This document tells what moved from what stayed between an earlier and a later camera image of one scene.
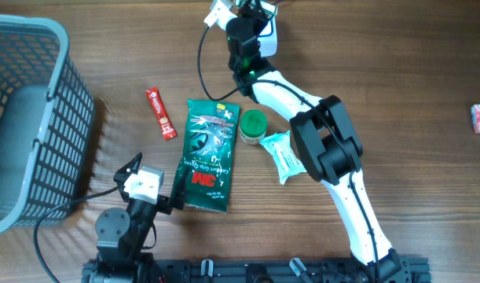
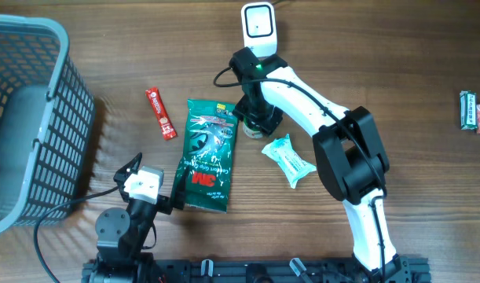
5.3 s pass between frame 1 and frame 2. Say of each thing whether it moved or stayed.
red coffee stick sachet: stayed
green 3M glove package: stayed
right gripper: moved
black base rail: stayed
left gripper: stayed
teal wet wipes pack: moved
